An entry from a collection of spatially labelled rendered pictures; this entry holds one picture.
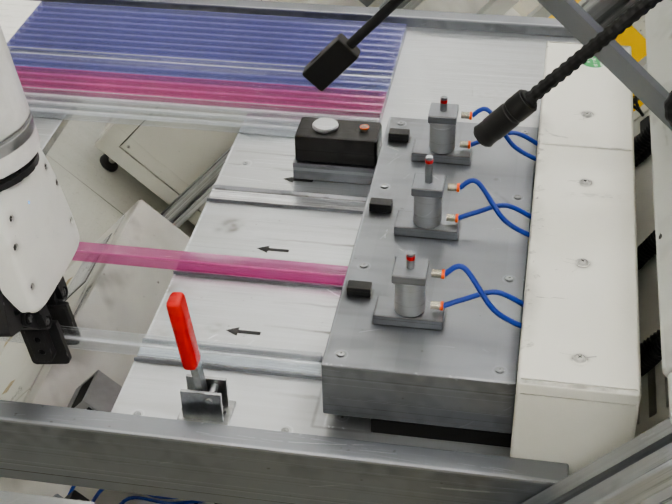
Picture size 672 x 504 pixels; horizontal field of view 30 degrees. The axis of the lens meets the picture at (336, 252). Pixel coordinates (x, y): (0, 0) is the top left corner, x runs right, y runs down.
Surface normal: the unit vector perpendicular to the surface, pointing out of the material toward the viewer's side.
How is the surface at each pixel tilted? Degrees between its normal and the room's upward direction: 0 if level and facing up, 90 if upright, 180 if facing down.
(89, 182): 0
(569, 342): 43
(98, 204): 0
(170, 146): 90
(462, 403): 90
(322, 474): 90
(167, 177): 90
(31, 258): 38
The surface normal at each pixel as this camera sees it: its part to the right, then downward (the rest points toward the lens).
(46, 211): 0.97, -0.04
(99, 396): 0.66, -0.53
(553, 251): -0.02, -0.80
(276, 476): -0.17, 0.59
